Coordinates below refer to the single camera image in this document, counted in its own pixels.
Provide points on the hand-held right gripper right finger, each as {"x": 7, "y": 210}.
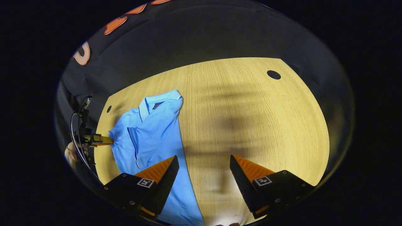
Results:
{"x": 241, "y": 188}

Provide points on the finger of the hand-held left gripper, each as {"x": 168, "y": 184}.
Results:
{"x": 102, "y": 139}

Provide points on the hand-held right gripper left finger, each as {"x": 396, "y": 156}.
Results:
{"x": 166, "y": 183}

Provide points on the light blue polo T-shirt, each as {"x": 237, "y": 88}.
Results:
{"x": 157, "y": 135}

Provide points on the black round table grommet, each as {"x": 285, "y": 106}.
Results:
{"x": 109, "y": 109}
{"x": 274, "y": 74}

